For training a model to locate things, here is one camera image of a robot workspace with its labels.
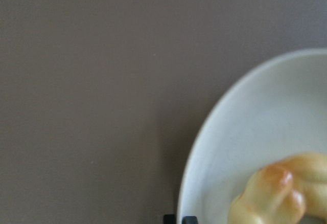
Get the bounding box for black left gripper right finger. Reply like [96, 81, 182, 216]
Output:
[182, 216, 198, 224]

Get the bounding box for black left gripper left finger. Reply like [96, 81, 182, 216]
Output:
[163, 214, 176, 224]

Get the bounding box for twisted glazed donut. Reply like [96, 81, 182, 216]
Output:
[227, 152, 326, 223]

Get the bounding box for white round plate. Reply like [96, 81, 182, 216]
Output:
[176, 48, 326, 223]

